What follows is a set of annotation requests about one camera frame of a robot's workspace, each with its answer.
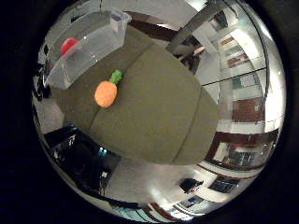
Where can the red round plush toy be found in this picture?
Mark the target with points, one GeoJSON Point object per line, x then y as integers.
{"type": "Point", "coordinates": [68, 45]}

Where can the black equipment rack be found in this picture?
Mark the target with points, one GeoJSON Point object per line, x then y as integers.
{"type": "Point", "coordinates": [81, 158]}

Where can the clear plastic container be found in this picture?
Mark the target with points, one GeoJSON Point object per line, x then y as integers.
{"type": "Point", "coordinates": [85, 46]}

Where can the olive green table mat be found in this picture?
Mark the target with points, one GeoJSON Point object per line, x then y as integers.
{"type": "Point", "coordinates": [146, 105]}

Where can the orange pineapple plush toy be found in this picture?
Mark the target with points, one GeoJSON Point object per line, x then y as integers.
{"type": "Point", "coordinates": [106, 91]}

